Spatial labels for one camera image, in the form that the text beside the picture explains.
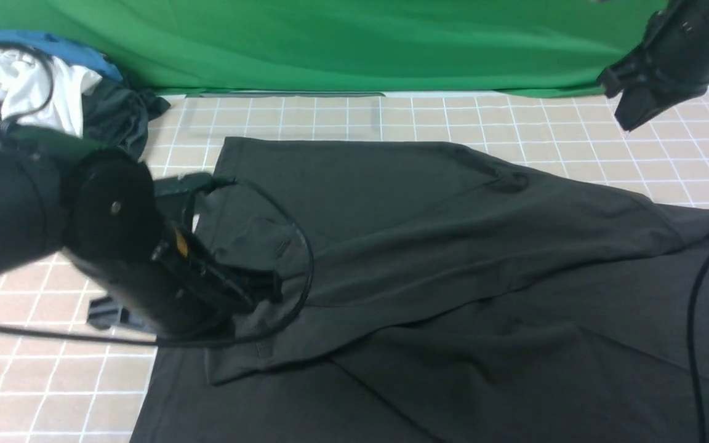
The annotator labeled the white shirt in pile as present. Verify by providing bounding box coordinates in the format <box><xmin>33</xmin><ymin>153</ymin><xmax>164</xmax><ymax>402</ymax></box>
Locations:
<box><xmin>0</xmin><ymin>50</ymin><xmax>102</xmax><ymax>137</ymax></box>

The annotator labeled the dark gray garment in pile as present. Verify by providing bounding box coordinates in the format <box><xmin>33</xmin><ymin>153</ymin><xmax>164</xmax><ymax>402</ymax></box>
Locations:
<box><xmin>81</xmin><ymin>78</ymin><xmax>171</xmax><ymax>159</ymax></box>

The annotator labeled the gray long-sleeve top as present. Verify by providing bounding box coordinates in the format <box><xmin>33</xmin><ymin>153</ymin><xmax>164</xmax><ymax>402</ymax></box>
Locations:
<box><xmin>130</xmin><ymin>137</ymin><xmax>709</xmax><ymax>442</ymax></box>

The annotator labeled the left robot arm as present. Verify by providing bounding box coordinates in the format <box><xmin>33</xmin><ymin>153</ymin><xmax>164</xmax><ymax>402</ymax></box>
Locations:
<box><xmin>0</xmin><ymin>126</ymin><xmax>283</xmax><ymax>340</ymax></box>

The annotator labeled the green backdrop cloth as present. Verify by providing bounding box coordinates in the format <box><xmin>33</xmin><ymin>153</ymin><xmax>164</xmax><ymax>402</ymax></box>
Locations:
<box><xmin>0</xmin><ymin>1</ymin><xmax>666</xmax><ymax>97</ymax></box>

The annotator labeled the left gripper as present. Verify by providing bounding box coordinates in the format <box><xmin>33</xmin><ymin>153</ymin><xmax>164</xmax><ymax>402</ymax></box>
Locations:
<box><xmin>64</xmin><ymin>221</ymin><xmax>283</xmax><ymax>339</ymax></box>

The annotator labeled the left camera cable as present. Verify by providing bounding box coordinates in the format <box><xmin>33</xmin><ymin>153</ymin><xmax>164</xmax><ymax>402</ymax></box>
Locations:
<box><xmin>0</xmin><ymin>42</ymin><xmax>315</xmax><ymax>348</ymax></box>

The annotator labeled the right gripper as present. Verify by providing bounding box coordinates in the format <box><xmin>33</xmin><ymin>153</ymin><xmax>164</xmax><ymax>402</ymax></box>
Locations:
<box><xmin>596</xmin><ymin>1</ymin><xmax>709</xmax><ymax>132</ymax></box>

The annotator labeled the blue garment in pile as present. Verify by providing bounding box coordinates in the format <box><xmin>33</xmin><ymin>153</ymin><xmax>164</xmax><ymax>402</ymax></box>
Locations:
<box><xmin>0</xmin><ymin>29</ymin><xmax>124</xmax><ymax>83</ymax></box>

